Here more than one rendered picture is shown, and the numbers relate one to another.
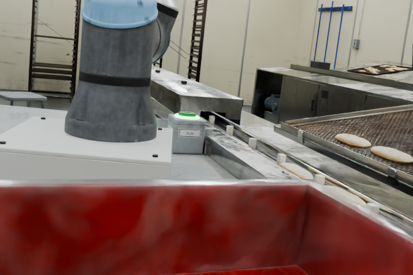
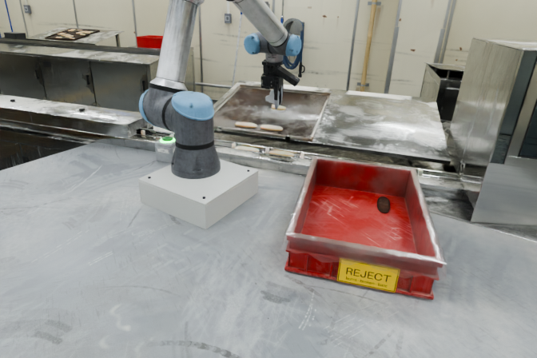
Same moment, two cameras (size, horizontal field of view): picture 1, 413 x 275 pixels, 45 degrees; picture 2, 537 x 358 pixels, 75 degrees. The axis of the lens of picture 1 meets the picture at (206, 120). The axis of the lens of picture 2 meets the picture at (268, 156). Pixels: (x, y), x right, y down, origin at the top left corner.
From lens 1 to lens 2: 0.90 m
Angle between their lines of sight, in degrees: 54
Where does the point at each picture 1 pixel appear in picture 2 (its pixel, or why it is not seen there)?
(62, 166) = (230, 193)
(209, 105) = (139, 124)
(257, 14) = not seen: outside the picture
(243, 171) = (233, 158)
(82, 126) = (204, 172)
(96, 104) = (207, 158)
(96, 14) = (199, 114)
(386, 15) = not seen: outside the picture
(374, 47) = (47, 12)
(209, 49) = not seen: outside the picture
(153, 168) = (254, 176)
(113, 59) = (209, 134)
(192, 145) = not seen: hidden behind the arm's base
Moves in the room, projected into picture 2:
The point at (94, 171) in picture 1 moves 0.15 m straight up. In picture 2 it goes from (239, 188) to (240, 141)
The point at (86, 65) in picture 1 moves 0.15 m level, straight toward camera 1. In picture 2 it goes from (195, 141) to (242, 150)
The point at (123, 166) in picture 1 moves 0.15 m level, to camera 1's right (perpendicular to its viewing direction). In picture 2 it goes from (246, 180) to (275, 165)
